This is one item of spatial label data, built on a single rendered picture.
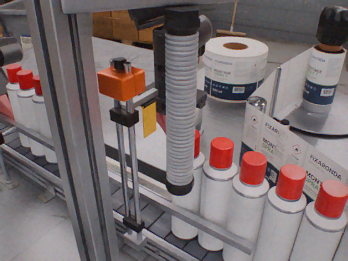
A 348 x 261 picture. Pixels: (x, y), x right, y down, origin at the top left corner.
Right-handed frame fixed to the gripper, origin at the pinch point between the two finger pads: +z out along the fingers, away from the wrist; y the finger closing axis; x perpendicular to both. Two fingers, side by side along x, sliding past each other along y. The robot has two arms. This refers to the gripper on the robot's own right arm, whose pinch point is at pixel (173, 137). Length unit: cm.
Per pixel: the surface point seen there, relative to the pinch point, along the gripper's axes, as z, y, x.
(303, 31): 95, 81, -422
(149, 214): 13.3, 0.3, 7.8
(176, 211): 5.1, -8.0, 10.7
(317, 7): 63, 69, -424
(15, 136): 12.9, 45.8, 6.6
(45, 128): 3.4, 27.5, 8.2
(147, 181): 10.0, 3.9, 3.4
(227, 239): 5.5, -17.1, 10.9
